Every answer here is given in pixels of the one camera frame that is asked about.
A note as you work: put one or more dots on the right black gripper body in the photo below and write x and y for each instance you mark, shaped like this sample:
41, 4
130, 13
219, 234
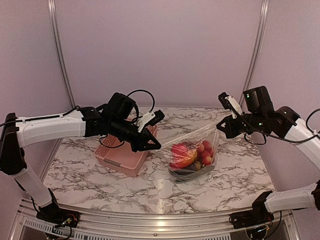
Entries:
235, 130

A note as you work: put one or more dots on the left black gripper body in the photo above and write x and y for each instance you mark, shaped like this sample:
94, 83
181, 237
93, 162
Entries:
117, 129

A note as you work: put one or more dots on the red cherry bunch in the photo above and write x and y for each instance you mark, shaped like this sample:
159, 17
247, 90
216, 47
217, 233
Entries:
206, 153

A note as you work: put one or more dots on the pink perforated plastic basket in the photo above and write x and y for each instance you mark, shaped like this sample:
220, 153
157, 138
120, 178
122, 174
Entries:
120, 159

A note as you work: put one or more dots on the red toy ball fruit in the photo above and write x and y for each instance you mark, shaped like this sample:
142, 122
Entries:
183, 149

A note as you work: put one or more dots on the clear zip top bag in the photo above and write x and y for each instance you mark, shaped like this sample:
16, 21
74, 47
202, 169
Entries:
208, 132

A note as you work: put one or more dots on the purple toy eggplant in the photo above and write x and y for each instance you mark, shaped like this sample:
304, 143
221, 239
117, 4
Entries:
195, 169

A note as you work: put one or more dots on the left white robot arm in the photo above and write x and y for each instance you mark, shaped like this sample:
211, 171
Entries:
120, 117

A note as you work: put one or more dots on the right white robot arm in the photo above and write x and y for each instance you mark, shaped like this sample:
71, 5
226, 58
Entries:
283, 124

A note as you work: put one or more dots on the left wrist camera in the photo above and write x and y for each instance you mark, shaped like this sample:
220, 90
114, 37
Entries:
149, 119

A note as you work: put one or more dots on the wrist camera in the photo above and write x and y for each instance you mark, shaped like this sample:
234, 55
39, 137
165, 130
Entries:
149, 119
230, 103

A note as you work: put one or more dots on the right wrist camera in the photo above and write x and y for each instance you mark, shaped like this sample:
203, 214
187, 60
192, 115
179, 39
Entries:
230, 103

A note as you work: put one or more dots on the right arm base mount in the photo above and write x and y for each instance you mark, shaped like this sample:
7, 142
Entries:
249, 218

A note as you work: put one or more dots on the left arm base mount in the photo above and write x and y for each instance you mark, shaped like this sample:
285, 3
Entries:
62, 217

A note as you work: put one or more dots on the right aluminium corner post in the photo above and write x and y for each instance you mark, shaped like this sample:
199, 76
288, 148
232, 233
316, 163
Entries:
261, 27

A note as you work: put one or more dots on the aluminium corner post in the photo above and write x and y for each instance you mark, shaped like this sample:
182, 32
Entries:
59, 51
261, 27

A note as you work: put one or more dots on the aluminium front frame rail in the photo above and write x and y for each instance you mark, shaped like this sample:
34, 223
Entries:
108, 225

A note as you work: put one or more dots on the left aluminium corner post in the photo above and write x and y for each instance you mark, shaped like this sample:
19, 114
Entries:
59, 51

